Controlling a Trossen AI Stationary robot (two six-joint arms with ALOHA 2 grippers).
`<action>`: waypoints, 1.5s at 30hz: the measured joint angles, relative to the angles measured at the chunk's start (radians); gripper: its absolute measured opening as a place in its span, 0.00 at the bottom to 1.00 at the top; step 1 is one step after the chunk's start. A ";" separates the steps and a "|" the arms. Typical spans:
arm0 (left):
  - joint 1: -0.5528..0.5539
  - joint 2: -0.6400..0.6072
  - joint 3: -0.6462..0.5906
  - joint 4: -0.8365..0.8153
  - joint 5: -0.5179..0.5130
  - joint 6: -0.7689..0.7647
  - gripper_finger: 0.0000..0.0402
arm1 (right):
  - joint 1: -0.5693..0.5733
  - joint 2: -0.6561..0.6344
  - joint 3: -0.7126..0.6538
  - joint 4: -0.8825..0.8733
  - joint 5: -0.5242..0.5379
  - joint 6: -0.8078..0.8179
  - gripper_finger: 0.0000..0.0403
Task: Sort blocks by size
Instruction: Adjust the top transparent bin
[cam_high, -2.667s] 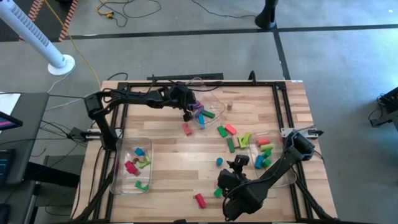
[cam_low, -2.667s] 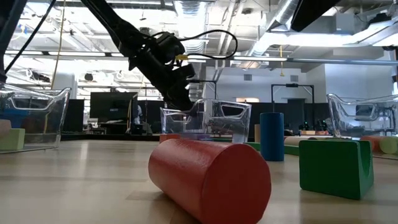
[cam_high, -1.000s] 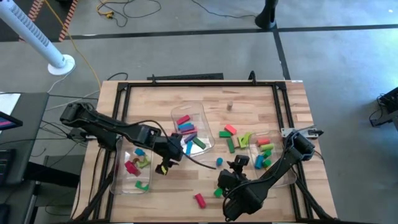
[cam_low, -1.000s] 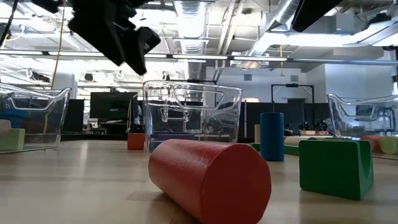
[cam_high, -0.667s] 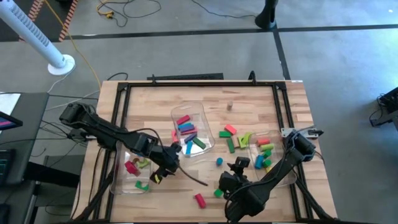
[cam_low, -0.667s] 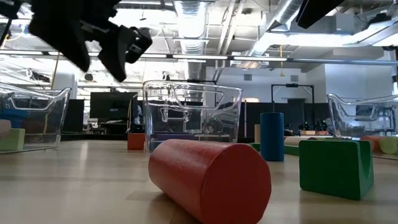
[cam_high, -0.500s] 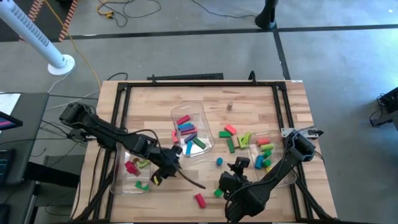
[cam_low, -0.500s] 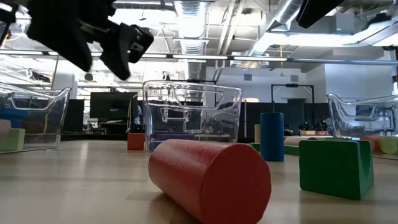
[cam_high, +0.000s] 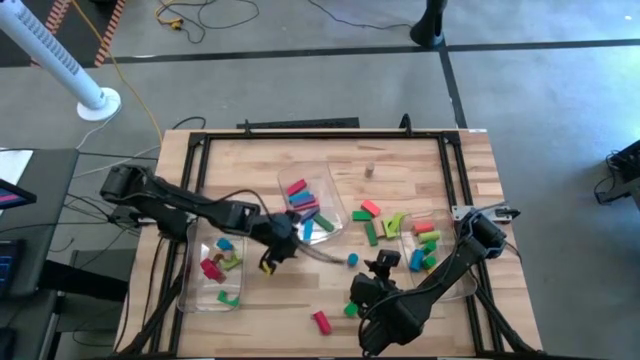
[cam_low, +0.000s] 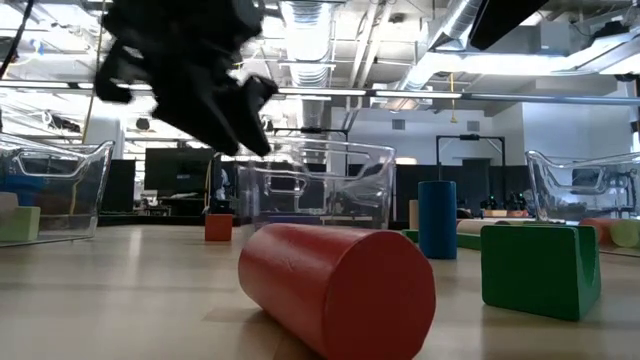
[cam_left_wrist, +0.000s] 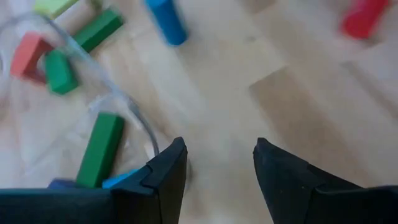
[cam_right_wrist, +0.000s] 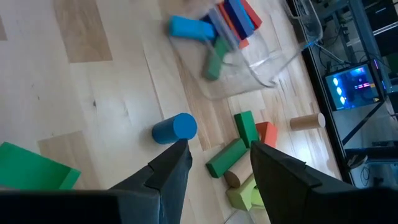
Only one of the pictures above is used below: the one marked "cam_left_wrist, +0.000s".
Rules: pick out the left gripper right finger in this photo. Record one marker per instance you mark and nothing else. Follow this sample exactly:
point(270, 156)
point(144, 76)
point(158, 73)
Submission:
point(286, 183)

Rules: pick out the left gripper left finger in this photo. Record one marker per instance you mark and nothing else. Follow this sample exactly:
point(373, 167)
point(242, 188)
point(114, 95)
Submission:
point(161, 180)

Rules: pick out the blue rectangular block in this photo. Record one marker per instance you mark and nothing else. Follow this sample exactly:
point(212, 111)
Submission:
point(118, 179)

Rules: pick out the blue cylinder block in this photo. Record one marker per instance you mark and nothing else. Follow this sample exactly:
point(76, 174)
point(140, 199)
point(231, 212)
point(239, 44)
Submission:
point(166, 21)

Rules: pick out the clear plastic bin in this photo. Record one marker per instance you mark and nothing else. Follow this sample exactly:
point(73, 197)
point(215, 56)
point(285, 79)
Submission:
point(46, 133)

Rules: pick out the red cylinder block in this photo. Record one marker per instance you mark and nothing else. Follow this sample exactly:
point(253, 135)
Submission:
point(363, 18)

